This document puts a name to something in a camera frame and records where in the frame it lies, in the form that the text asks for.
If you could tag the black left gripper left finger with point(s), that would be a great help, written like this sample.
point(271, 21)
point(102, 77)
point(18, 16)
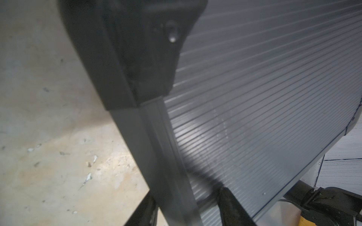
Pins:
point(145, 214)

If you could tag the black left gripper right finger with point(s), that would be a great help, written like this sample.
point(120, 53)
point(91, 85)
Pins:
point(231, 211)

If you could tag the large dark grey poker case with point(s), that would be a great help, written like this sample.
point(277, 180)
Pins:
point(247, 95)

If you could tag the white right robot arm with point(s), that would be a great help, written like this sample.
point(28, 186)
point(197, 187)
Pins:
point(329, 206)

